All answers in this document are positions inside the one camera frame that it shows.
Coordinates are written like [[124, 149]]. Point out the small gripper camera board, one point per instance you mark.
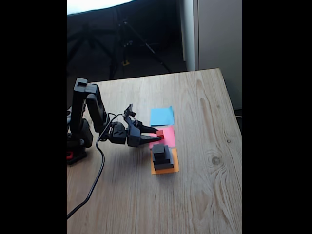
[[129, 111]]

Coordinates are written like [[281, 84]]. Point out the orange paper sheet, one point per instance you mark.
[[176, 165]]

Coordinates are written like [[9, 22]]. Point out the small black cube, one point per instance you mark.
[[159, 149]]

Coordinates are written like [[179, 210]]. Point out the medium black cube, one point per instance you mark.
[[162, 160]]

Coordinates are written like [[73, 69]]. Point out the small red cube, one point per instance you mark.
[[160, 134]]

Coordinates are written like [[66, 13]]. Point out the bright white light panel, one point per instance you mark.
[[92, 5]]

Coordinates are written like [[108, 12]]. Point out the white cabinet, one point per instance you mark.
[[219, 36]]

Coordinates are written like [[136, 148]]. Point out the black light stand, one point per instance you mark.
[[93, 45]]

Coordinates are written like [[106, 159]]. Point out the black tripod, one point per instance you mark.
[[126, 44]]

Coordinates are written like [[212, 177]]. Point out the large grey cube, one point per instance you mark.
[[163, 166]]

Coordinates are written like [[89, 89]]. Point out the blue paper sheet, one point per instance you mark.
[[162, 116]]

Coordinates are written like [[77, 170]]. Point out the pink paper sheet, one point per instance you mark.
[[169, 136]]

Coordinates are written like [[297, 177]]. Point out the red table clamp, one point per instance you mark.
[[70, 155]]

